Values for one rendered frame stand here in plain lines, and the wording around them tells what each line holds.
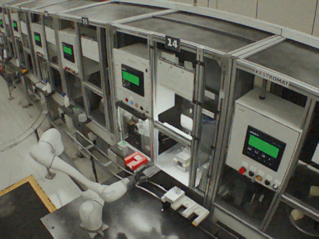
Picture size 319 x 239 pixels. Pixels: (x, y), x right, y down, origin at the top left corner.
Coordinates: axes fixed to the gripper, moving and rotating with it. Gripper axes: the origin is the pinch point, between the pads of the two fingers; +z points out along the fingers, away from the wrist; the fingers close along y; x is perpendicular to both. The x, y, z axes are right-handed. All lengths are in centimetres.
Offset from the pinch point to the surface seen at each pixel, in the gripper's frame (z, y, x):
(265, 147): 18, 50, -73
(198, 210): 9.7, -23.4, -40.2
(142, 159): 14.0, -15.7, 25.2
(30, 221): -91, -111, 114
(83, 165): 15, -112, 155
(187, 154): 40.0, -9.6, -1.0
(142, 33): 22, 89, 28
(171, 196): 3.1, -19.7, -18.2
